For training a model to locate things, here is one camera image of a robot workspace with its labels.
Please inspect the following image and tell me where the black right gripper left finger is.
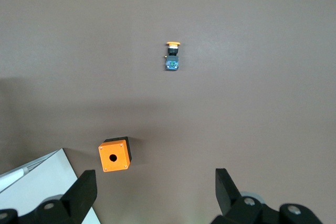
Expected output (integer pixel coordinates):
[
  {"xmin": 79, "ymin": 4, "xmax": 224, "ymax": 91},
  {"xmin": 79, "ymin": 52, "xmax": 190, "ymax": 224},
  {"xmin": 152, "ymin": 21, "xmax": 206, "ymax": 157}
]
[{"xmin": 0, "ymin": 169, "xmax": 98, "ymax": 224}]

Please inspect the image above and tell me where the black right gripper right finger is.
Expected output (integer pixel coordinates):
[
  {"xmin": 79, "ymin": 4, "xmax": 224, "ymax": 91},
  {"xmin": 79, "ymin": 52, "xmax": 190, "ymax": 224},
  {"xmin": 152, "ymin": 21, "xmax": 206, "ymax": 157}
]
[{"xmin": 209, "ymin": 168, "xmax": 324, "ymax": 224}]

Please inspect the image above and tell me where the white drawer cabinet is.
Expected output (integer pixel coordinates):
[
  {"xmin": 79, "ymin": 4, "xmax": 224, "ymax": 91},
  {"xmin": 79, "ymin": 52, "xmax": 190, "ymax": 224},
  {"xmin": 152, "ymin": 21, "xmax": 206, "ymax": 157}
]
[{"xmin": 0, "ymin": 148, "xmax": 102, "ymax": 224}]

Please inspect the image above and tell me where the orange mushroom push button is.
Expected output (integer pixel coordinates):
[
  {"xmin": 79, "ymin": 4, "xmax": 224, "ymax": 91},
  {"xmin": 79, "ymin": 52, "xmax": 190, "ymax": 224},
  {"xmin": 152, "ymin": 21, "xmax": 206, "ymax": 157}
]
[{"xmin": 164, "ymin": 40, "xmax": 182, "ymax": 72}]

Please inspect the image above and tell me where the orange box with hole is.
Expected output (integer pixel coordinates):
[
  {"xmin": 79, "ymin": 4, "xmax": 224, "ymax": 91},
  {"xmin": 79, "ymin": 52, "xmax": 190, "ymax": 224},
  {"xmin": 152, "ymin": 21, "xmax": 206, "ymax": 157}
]
[{"xmin": 98, "ymin": 136, "xmax": 133, "ymax": 174}]

